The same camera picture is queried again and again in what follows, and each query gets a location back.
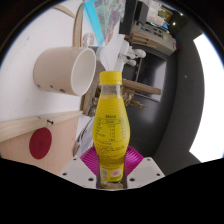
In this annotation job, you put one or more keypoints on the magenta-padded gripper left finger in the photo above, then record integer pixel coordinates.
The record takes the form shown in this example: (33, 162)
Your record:
(75, 170)

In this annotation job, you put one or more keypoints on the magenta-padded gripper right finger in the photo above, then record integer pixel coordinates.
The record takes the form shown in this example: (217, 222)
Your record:
(148, 170)

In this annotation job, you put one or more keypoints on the yellow drink bottle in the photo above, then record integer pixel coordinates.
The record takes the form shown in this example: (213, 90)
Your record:
(111, 133)

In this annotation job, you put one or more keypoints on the flat round red coaster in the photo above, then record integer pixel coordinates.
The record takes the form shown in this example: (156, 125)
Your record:
(40, 143)

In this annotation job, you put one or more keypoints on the beige speckled mug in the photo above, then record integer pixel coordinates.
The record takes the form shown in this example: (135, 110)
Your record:
(56, 70)

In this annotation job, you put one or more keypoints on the small white plaster bust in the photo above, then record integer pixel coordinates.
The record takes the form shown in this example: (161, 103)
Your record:
(128, 60)

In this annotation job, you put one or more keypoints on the large white plaster bust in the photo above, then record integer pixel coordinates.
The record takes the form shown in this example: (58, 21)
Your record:
(136, 53)

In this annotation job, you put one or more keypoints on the curved thin wooden strip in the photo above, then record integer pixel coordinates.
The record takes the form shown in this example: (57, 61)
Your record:
(78, 26)

